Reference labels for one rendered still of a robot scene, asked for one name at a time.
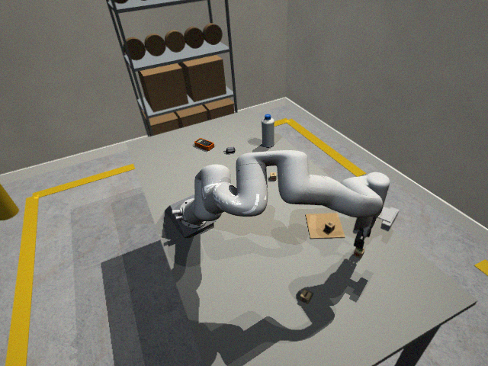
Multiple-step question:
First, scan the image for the tan flat mat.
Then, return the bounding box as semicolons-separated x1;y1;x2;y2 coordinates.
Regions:
306;213;345;239

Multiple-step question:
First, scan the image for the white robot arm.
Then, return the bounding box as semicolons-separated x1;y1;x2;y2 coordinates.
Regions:
172;150;399;231

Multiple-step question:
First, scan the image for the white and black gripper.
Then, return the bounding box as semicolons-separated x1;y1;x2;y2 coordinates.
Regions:
353;216;377;249

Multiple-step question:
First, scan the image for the white bottle with blue cap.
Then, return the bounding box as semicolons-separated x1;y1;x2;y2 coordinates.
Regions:
262;114;275;147

